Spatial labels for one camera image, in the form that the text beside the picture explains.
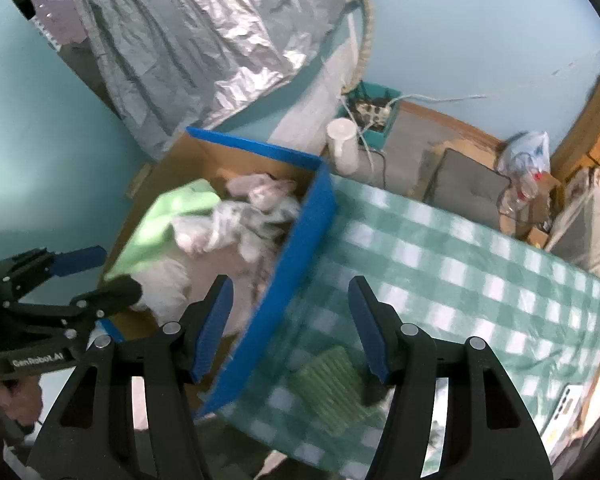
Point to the person's left hand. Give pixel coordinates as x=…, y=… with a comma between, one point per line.
x=15, y=397

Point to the grey seat cushion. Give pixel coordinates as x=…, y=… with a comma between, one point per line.
x=462, y=185

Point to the brown cardboard box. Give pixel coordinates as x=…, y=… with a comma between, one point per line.
x=527, y=227

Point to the wooden headboard shelf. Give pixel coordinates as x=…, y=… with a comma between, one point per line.
x=592, y=130

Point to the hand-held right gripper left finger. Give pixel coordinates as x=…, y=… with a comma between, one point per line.
x=212, y=330

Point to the white cylindrical humidifier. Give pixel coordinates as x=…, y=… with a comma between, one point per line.
x=342, y=145

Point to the white flat box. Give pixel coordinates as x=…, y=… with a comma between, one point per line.
x=567, y=410

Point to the green checkered tablecloth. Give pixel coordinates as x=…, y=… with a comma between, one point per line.
x=430, y=260

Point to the silver foil curtain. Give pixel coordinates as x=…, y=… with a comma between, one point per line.
x=195, y=35

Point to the blue cardboard box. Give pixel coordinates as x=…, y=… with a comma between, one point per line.
x=290, y=270

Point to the light grey duvet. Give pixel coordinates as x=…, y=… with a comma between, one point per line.
x=587, y=235

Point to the light green cloth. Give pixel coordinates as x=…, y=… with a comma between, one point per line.
x=165, y=220

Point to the lilac hanging garment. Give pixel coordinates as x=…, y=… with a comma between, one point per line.
x=57, y=27

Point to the grey floor mat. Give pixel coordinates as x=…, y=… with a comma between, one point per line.
x=405, y=130

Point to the clear bottle with red cap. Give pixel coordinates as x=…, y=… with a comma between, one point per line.
x=522, y=190

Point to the white plastic bag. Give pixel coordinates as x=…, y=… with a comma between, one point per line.
x=527, y=152

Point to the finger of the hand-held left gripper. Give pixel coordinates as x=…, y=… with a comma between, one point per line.
x=115, y=295
x=80, y=260

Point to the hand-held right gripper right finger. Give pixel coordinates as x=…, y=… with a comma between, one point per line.
x=370, y=335

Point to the teal plastic basket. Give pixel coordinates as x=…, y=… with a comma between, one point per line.
x=387, y=130

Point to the green ribbed sponge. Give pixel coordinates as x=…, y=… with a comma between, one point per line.
x=330, y=385

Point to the pink towel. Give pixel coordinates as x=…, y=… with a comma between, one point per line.
x=165, y=285

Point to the white power strip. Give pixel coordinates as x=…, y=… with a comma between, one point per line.
x=370, y=111

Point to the white mesh bath loofah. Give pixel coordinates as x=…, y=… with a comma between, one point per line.
x=230, y=227

